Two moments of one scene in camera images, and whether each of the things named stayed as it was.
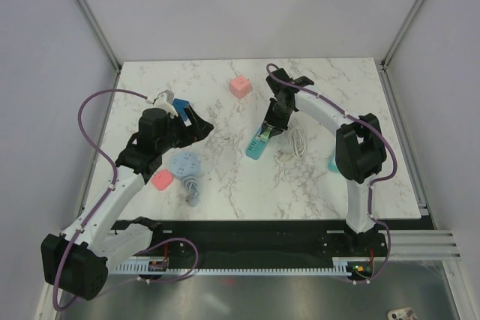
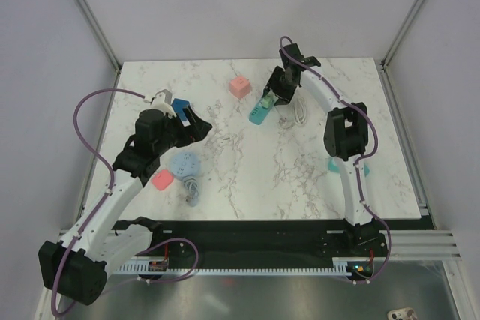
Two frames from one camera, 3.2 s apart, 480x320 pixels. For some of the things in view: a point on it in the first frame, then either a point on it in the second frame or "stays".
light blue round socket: x=185 y=164 stays
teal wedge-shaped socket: x=332 y=165 stays
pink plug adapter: x=162 y=179 stays
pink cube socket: x=240 y=86 stays
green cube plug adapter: x=265 y=134 -> x=266 y=102
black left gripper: x=198 y=130 stays
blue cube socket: x=180 y=105 stays
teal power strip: x=255 y=147 -> x=261 y=109
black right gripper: x=277 y=127 -> x=285 y=97
